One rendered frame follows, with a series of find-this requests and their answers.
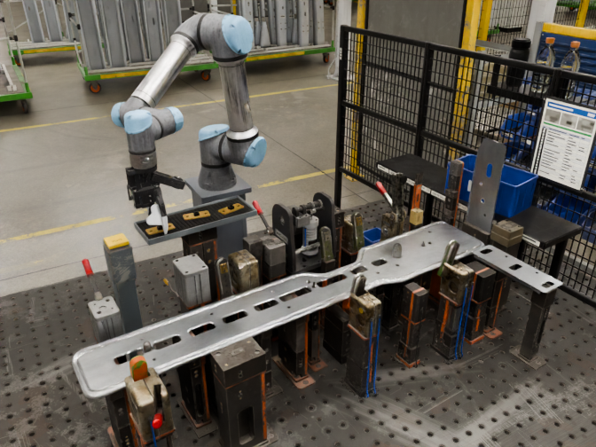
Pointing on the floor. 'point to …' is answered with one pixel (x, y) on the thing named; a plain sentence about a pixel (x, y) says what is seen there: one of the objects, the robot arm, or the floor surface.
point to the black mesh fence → (450, 124)
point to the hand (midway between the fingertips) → (159, 224)
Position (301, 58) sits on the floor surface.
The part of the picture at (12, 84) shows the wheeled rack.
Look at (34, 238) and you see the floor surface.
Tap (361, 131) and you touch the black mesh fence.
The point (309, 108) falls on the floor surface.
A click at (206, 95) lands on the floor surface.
